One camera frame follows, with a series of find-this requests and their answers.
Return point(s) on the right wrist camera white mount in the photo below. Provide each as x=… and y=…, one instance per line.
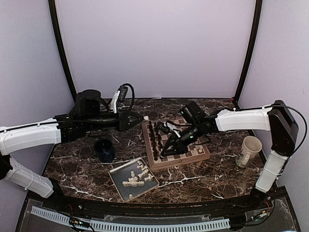
x=167, y=129

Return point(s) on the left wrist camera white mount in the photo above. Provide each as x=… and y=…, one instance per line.
x=118, y=97

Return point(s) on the cream white mug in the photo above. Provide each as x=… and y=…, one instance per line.
x=250, y=148

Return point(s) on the black chess pieces row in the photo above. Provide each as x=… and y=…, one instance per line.
x=156, y=140

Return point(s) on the dark blue mug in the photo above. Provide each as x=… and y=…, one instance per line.
x=104, y=150

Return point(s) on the right black frame post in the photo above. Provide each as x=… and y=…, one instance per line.
x=250, y=49

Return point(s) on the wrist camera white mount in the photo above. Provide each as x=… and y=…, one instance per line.
x=167, y=129
x=118, y=97

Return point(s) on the white chess pieces pile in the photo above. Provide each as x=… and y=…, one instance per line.
x=140, y=179

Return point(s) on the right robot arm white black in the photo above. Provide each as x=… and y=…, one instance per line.
x=275, y=119

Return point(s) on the metal tray wooden rim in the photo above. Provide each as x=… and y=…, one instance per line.
x=119, y=174

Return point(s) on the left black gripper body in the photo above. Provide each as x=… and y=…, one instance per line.
x=115, y=125

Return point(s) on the left black frame post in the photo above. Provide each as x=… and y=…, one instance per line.
x=61, y=48

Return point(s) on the wooden chess board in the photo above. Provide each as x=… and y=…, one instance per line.
x=175, y=160

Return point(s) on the black front rail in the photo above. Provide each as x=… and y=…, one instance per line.
x=85, y=207

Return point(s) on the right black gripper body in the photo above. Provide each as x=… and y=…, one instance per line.
x=182, y=146

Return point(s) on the black frame post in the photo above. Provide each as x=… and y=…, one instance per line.
x=61, y=48
x=250, y=49

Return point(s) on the white slotted cable duct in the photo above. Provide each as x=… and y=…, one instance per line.
x=128, y=224

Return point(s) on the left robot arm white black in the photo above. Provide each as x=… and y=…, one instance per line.
x=90, y=113

